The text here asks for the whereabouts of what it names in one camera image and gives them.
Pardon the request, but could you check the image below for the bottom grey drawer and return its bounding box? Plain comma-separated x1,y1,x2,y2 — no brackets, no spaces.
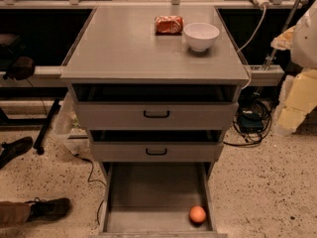
89,163,229,238

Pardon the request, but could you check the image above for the metal stand pole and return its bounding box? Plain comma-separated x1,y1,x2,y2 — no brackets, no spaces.
261,0,309,71

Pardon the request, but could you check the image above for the white ceramic bowl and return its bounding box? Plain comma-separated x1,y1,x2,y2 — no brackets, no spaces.
183,23,220,52

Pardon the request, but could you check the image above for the middle grey drawer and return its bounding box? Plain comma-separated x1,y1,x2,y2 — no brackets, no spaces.
90,130,224,162

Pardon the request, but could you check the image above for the brown trouser leg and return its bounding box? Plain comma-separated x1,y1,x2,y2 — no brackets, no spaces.
0,201,31,228

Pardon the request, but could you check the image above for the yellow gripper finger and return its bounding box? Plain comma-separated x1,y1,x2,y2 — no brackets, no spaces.
270,27,294,51
273,68,317,136

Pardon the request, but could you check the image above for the white power cable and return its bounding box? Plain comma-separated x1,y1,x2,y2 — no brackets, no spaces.
236,4,267,91

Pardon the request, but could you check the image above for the grey drawer cabinet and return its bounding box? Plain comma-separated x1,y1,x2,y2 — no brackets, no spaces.
59,5,250,238

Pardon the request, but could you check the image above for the crushed red soda can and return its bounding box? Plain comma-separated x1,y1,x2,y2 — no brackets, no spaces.
155,16,183,35

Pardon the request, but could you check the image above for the grey drawer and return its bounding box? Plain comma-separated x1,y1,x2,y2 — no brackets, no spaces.
89,163,229,238
70,83,238,130
90,130,224,162

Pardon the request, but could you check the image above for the orange fruit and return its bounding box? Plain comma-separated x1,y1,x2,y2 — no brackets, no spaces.
189,206,206,223

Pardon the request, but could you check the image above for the top grey drawer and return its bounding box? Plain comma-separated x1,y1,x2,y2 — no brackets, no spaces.
70,83,238,130

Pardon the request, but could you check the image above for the black shoe far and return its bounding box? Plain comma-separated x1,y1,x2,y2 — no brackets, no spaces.
0,137,33,169

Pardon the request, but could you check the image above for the clear plastic bag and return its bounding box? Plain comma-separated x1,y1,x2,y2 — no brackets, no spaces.
53,93,89,154

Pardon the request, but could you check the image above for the black shoe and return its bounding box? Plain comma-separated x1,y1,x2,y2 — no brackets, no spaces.
0,137,33,169
27,197,71,222

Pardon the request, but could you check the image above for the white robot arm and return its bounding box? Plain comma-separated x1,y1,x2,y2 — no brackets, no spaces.
270,1,317,136

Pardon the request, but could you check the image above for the black floor cable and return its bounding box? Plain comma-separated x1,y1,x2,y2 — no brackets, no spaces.
74,154,107,226

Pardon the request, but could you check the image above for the black shoe near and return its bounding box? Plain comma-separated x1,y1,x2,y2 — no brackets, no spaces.
27,197,71,222

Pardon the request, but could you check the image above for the black cable bundle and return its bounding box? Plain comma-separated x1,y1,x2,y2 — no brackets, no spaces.
223,96,274,148

